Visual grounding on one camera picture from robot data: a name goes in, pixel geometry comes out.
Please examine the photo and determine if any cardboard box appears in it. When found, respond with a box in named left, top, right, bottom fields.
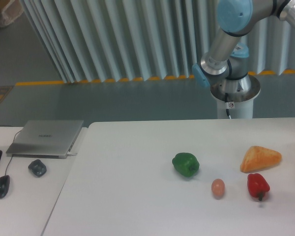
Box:
left=0, top=0, right=24, bottom=28

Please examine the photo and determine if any black mouse cable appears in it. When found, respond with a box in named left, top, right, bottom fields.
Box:
left=0, top=124, right=23, bottom=177

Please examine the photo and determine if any orange triangular bread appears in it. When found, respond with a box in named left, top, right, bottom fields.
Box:
left=240, top=146, right=282, bottom=173

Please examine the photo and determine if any black computer mouse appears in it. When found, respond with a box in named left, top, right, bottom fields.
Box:
left=0, top=175, right=10, bottom=199

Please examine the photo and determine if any silver closed laptop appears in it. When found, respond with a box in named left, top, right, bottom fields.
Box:
left=6, top=120, right=84, bottom=158

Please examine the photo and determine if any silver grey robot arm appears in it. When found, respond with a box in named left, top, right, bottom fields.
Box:
left=192, top=0, right=295, bottom=87

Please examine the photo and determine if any green bell pepper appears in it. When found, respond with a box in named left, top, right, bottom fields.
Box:
left=172, top=152, right=200, bottom=177

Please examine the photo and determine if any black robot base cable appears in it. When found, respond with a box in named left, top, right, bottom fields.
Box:
left=224, top=92, right=233, bottom=120

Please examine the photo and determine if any white folding partition screen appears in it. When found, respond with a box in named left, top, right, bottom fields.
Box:
left=19, top=0, right=295, bottom=84

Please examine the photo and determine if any brown egg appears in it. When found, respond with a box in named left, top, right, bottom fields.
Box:
left=211, top=178, right=225, bottom=197

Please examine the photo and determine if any red bell pepper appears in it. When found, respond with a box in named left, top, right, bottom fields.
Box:
left=247, top=173, right=270, bottom=202

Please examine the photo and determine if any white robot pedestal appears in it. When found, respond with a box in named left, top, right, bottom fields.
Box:
left=210, top=75, right=261, bottom=119

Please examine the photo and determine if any dark earbuds case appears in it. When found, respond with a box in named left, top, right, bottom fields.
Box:
left=28, top=159, right=47, bottom=177

